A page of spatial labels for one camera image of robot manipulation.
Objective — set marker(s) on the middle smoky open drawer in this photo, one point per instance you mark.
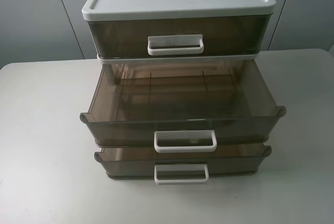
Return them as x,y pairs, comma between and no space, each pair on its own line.
177,104

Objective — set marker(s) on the smoky open drawer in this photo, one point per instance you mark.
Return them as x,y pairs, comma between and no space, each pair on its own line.
177,104
181,168

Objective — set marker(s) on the bottom smoky open drawer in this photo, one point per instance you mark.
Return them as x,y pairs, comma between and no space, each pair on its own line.
181,168

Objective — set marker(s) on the top smoky drawer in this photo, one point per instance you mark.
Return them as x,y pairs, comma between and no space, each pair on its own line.
235,35

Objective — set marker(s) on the white drawer cabinet frame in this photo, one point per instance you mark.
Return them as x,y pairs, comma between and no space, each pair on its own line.
177,47

